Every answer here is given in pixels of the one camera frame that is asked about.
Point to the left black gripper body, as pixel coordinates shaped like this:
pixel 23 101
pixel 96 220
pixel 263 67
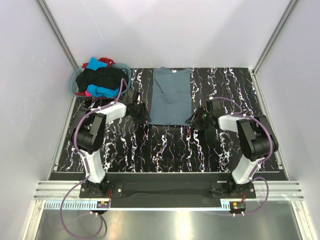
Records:
pixel 140 113

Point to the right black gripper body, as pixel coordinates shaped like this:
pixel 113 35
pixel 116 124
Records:
pixel 201 118

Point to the grey blue t shirt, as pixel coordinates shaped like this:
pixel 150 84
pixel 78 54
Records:
pixel 171 103

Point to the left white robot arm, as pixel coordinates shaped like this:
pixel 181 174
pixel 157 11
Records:
pixel 89 131

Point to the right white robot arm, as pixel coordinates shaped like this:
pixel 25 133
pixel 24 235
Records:
pixel 256 139

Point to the black t shirt in basket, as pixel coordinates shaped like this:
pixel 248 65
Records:
pixel 105 77

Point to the cyan t shirt in basket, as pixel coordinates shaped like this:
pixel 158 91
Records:
pixel 98 90

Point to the pink garment in basket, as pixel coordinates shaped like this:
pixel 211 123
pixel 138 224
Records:
pixel 87 94

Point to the red t shirt in basket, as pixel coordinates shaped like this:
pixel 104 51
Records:
pixel 98 79

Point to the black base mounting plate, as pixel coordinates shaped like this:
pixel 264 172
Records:
pixel 167 190

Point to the teal plastic laundry basket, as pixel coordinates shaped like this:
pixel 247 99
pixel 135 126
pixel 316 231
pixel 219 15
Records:
pixel 73 87

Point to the aluminium frame rail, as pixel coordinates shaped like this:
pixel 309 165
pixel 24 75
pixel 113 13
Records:
pixel 67 195

